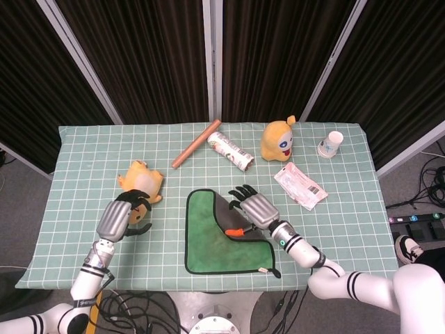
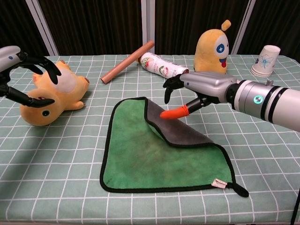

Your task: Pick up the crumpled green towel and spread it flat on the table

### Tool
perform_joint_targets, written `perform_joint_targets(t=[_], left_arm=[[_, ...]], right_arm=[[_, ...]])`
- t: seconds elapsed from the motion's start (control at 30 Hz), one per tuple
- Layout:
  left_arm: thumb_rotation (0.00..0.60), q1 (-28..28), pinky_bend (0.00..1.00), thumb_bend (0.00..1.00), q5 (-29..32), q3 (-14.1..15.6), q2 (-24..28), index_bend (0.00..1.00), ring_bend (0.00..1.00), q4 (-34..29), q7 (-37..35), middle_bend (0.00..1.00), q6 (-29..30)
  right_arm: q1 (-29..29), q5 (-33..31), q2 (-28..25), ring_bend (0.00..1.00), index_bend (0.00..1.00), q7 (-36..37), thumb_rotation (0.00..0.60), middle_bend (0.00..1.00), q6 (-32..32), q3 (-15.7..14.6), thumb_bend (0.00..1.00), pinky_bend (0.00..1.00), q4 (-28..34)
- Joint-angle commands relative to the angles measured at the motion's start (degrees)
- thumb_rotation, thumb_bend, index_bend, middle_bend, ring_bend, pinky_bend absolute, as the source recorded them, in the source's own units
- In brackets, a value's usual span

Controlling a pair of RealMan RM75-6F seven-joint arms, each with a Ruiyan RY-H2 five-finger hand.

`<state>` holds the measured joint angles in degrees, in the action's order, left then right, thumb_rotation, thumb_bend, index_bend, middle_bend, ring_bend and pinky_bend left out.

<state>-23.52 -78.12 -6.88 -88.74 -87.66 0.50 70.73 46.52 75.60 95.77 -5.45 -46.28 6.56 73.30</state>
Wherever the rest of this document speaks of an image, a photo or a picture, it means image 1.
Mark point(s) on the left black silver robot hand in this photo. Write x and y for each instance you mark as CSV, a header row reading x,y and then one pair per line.
x,y
113,221

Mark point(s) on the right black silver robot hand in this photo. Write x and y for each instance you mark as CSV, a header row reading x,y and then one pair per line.
x,y
259,210

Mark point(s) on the green cloth with black trim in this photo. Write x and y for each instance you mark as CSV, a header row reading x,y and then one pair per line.
x,y
208,250

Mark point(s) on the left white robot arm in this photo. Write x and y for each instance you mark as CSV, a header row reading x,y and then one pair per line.
x,y
87,278

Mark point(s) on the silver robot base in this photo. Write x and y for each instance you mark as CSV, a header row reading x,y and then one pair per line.
x,y
215,313

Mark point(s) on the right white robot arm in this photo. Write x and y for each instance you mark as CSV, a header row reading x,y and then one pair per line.
x,y
347,285

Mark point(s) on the pink white plastic packet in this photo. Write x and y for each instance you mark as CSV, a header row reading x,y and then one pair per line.
x,y
299,186

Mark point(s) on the yellow duck plush toy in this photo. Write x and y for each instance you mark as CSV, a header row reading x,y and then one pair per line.
x,y
142,177

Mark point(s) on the green checked tablecloth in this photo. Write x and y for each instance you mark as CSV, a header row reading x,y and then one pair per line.
x,y
156,264

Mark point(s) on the printed snack canister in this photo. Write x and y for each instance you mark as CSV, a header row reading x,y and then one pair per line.
x,y
229,150

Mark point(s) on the yellow one-eyed plush toy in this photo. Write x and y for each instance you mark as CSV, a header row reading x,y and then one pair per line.
x,y
276,142

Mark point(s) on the brown wooden rod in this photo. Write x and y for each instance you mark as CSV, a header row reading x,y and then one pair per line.
x,y
196,144

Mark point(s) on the white flower-print paper cup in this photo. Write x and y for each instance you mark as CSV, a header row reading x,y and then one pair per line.
x,y
329,145

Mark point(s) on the yellow floor tape strip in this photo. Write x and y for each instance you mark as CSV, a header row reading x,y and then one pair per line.
x,y
95,323

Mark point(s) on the black and white sneaker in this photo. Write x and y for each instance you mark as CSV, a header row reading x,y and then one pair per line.
x,y
406,248

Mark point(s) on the black foot pedal box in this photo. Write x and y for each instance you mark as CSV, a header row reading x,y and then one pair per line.
x,y
417,226

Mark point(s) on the black trouser leg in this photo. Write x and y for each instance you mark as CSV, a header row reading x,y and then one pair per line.
x,y
434,259

